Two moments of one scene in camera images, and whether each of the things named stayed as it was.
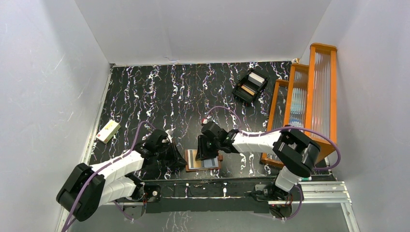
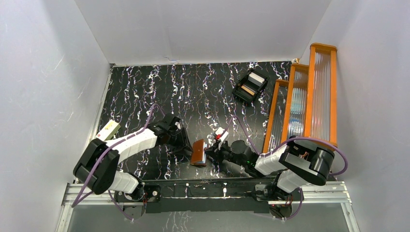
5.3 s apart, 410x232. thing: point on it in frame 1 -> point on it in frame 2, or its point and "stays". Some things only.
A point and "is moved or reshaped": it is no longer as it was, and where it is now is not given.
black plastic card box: [247, 88] stays
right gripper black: [202, 153] -> [213, 151]
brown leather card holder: [192, 164] is moved or reshaped
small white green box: [106, 132] stays
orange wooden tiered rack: [309, 99] stays
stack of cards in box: [256, 79] stays
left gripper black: [172, 152] -> [183, 144]
